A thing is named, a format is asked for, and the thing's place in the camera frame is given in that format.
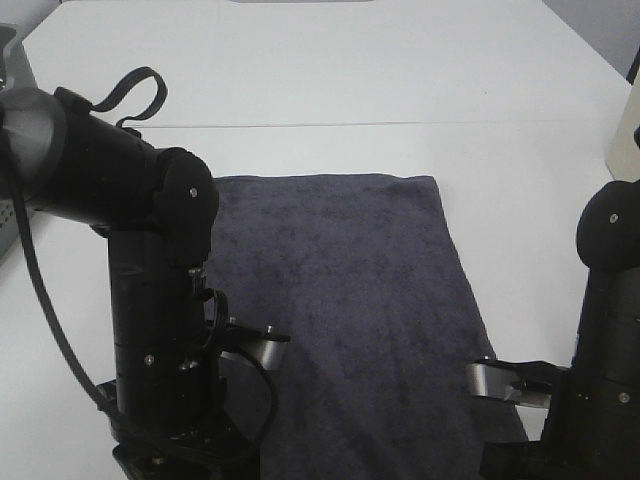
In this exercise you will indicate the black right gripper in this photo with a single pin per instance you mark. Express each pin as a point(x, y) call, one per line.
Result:
point(591, 430)

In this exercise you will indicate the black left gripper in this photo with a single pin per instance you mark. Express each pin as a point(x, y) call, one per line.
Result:
point(171, 397)

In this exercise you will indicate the dark grey towel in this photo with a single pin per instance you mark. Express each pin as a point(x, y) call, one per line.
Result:
point(362, 275)

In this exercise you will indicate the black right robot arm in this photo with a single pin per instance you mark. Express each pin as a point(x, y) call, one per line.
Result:
point(607, 241)

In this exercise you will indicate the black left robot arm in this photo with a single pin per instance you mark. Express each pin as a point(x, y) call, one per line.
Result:
point(156, 209)

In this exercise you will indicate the beige box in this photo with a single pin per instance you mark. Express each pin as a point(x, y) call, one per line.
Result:
point(623, 157)

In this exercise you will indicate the grey perforated plastic basket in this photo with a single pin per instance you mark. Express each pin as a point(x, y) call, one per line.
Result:
point(21, 143)

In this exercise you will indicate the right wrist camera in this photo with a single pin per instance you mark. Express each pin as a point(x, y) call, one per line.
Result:
point(501, 383)

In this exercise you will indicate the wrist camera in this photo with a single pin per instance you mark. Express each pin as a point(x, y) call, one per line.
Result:
point(501, 383)
point(266, 346)

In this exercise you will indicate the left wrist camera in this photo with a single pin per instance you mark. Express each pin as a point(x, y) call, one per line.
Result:
point(266, 346)

